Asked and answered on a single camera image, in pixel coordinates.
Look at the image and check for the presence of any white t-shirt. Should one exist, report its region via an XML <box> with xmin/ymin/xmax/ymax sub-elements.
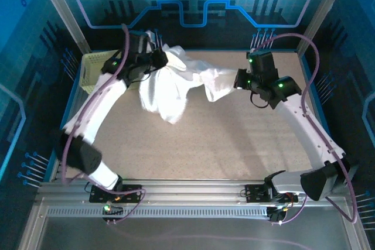
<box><xmin>138</xmin><ymin>43</ymin><xmax>238</xmax><ymax>125</ymax></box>

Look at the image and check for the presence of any pale green perforated plastic basket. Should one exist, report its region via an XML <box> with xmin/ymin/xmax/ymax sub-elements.
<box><xmin>79</xmin><ymin>52</ymin><xmax>138</xmax><ymax>95</ymax></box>

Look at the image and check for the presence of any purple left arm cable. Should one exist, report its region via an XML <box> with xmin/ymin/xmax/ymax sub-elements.
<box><xmin>60</xmin><ymin>23</ymin><xmax>147</xmax><ymax>227</ymax></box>

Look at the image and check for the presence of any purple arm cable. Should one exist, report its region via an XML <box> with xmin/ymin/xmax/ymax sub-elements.
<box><xmin>250</xmin><ymin>33</ymin><xmax>359</xmax><ymax>226</ymax></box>
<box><xmin>60</xmin><ymin>23</ymin><xmax>147</xmax><ymax>227</ymax></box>

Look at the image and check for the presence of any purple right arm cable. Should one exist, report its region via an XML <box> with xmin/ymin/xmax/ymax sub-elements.
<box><xmin>250</xmin><ymin>33</ymin><xmax>359</xmax><ymax>226</ymax></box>

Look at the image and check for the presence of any aluminium corner post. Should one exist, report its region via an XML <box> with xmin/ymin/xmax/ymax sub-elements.
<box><xmin>31</xmin><ymin>0</ymin><xmax>92</xmax><ymax>55</ymax></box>
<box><xmin>295</xmin><ymin>0</ymin><xmax>355</xmax><ymax>55</ymax></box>

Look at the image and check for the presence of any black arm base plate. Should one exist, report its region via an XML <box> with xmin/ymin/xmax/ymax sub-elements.
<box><xmin>89</xmin><ymin>184</ymin><xmax>143</xmax><ymax>203</ymax></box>
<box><xmin>245</xmin><ymin>184</ymin><xmax>299</xmax><ymax>203</ymax></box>

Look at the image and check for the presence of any aluminium frame rail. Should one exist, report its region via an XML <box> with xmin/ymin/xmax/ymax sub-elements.
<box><xmin>35</xmin><ymin>179</ymin><xmax>352</xmax><ymax>207</ymax></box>

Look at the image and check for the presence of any black cable connector block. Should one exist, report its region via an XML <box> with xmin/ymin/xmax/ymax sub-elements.
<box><xmin>101</xmin><ymin>202</ymin><xmax>124</xmax><ymax>224</ymax></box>
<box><xmin>268</xmin><ymin>206</ymin><xmax>287</xmax><ymax>226</ymax></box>

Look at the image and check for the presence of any slotted grey cable duct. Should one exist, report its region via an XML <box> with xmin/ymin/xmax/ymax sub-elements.
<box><xmin>46</xmin><ymin>207</ymin><xmax>272</xmax><ymax>219</ymax></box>

